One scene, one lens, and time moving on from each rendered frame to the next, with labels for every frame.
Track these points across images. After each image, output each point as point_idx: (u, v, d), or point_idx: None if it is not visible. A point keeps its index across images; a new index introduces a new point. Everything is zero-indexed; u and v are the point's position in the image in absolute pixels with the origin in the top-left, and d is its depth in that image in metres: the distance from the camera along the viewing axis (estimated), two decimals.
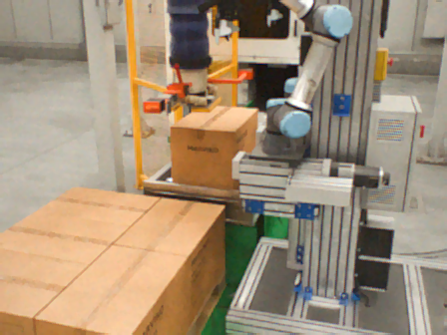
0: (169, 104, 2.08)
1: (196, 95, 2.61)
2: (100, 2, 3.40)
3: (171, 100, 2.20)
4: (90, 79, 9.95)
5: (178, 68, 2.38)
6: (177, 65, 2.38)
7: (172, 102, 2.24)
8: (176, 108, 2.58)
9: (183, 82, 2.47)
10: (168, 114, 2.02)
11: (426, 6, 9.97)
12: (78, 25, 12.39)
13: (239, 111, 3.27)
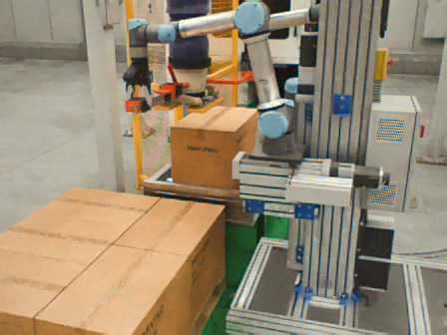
0: (145, 103, 2.10)
1: (193, 95, 2.61)
2: (100, 2, 3.40)
3: (157, 100, 2.21)
4: (90, 79, 9.95)
5: (170, 68, 2.39)
6: (170, 65, 2.39)
7: (159, 102, 2.25)
8: (172, 107, 2.59)
9: (177, 82, 2.48)
10: (137, 113, 2.04)
11: (426, 6, 9.97)
12: (78, 25, 12.39)
13: (239, 111, 3.27)
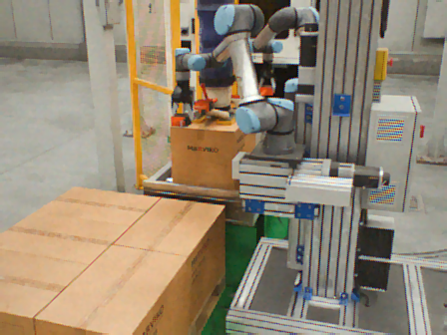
0: (188, 118, 2.51)
1: (221, 109, 3.02)
2: (100, 2, 3.40)
3: (196, 115, 2.62)
4: (90, 79, 9.95)
5: (203, 87, 2.80)
6: (203, 84, 2.80)
7: (196, 116, 2.66)
8: (203, 120, 3.00)
9: (209, 98, 2.89)
10: (182, 127, 2.45)
11: (426, 6, 9.97)
12: (78, 25, 12.39)
13: None
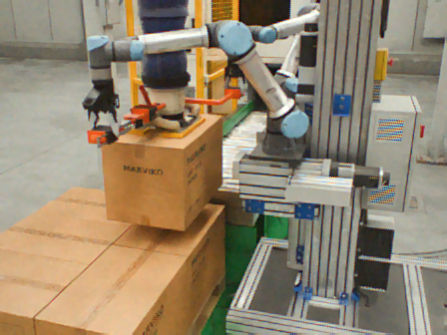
0: (110, 133, 1.81)
1: (170, 117, 2.32)
2: (100, 2, 3.40)
3: (126, 128, 1.92)
4: (90, 79, 9.95)
5: (142, 89, 2.10)
6: (142, 85, 2.10)
7: (128, 129, 1.96)
8: (146, 131, 2.30)
9: (151, 104, 2.19)
10: (100, 146, 1.75)
11: (426, 6, 9.97)
12: (78, 25, 12.39)
13: None
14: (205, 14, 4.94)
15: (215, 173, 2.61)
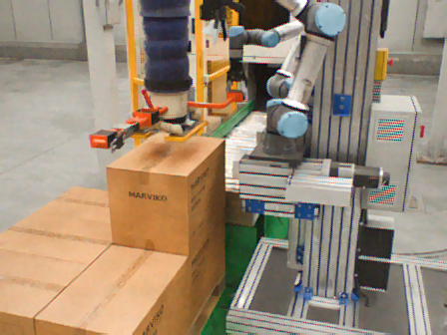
0: (119, 138, 1.82)
1: (172, 121, 2.33)
2: (100, 2, 3.40)
3: (128, 132, 1.94)
4: (90, 79, 9.95)
5: (144, 93, 2.11)
6: (144, 89, 2.11)
7: (130, 133, 1.97)
8: (149, 134, 2.31)
9: (153, 108, 2.20)
10: (113, 151, 1.76)
11: (426, 6, 9.97)
12: (78, 25, 12.39)
13: (202, 142, 2.62)
14: None
15: (218, 195, 2.65)
